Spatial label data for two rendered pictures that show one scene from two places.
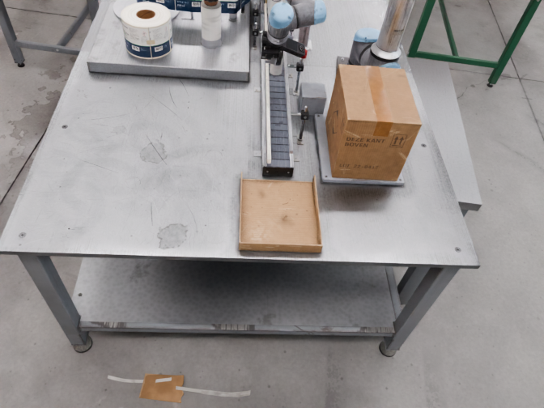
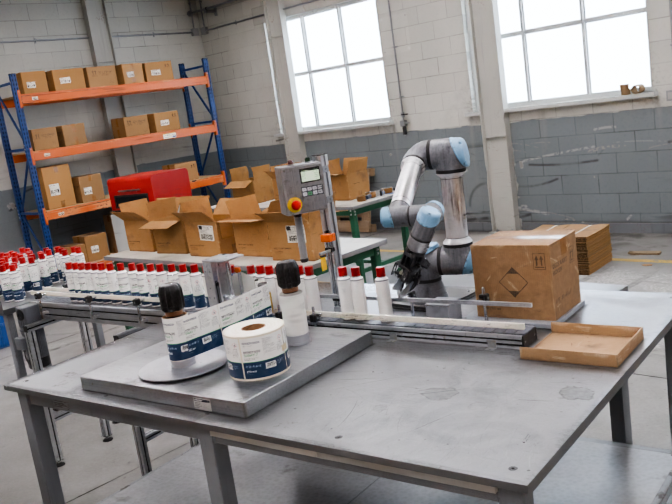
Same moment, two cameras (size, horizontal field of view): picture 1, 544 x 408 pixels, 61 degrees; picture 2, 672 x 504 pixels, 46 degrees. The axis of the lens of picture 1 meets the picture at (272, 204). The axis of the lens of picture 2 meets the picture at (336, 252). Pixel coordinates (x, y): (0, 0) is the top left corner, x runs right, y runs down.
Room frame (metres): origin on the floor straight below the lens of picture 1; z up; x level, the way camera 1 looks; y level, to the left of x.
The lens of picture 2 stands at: (-0.19, 2.13, 1.70)
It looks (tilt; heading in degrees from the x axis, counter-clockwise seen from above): 11 degrees down; 315
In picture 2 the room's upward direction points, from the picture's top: 8 degrees counter-clockwise
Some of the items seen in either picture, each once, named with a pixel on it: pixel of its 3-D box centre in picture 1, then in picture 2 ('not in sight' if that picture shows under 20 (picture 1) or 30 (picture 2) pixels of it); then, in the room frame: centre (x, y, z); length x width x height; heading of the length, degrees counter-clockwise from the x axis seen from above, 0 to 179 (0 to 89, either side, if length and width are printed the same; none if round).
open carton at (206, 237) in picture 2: not in sight; (214, 226); (4.23, -1.09, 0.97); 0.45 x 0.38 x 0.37; 93
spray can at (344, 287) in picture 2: not in sight; (345, 293); (1.86, 0.09, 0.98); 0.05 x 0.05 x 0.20
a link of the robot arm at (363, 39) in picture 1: (367, 46); (427, 260); (1.77, -0.30, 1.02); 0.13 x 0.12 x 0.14; 24
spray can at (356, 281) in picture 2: not in sight; (358, 293); (1.80, 0.08, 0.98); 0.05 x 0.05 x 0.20
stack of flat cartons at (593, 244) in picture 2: not in sight; (564, 248); (3.18, -3.94, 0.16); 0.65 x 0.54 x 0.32; 5
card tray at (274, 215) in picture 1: (279, 210); (581, 342); (0.97, -0.03, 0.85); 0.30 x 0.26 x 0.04; 7
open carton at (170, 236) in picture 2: not in sight; (176, 226); (4.67, -1.08, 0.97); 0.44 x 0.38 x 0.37; 95
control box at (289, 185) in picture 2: not in sight; (301, 187); (2.08, 0.03, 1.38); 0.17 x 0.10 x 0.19; 62
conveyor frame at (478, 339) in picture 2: (273, 43); (330, 323); (1.96, 0.10, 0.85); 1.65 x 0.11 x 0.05; 7
